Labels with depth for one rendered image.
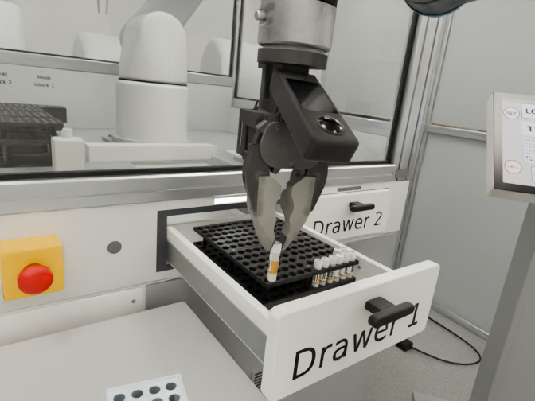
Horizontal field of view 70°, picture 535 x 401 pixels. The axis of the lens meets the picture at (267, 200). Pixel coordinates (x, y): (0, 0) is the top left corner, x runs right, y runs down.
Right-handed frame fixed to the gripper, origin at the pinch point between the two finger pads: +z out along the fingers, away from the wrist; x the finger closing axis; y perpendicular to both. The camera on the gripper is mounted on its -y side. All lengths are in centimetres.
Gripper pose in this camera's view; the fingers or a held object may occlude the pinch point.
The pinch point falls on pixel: (278, 242)
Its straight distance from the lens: 43.1
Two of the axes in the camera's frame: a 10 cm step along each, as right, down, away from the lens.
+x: -9.3, 0.1, -3.7
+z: -1.1, 9.5, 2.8
